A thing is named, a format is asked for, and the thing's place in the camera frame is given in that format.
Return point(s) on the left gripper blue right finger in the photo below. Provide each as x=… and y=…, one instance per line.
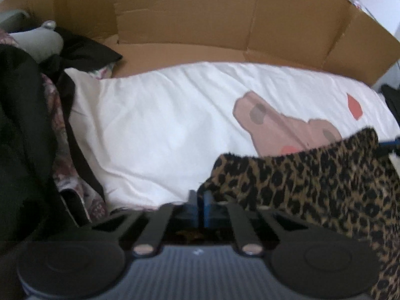
x=210, y=210

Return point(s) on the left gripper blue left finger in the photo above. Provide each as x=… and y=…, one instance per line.
x=192, y=209

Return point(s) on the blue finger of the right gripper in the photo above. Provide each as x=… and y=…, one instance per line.
x=389, y=147

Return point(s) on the leopard print garment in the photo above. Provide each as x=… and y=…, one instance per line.
x=344, y=186

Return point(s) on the folded black garment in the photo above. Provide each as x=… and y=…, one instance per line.
x=392, y=99

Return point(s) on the cream bear print bedsheet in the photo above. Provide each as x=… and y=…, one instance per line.
x=153, y=137

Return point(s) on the floral patterned garment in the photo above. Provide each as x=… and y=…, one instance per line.
x=79, y=188

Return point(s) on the black garment in pile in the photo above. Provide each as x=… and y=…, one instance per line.
x=30, y=200

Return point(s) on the brown cardboard sheet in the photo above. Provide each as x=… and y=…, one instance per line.
x=330, y=35

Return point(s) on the grey plush pillow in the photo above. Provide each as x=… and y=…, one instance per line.
x=40, y=43

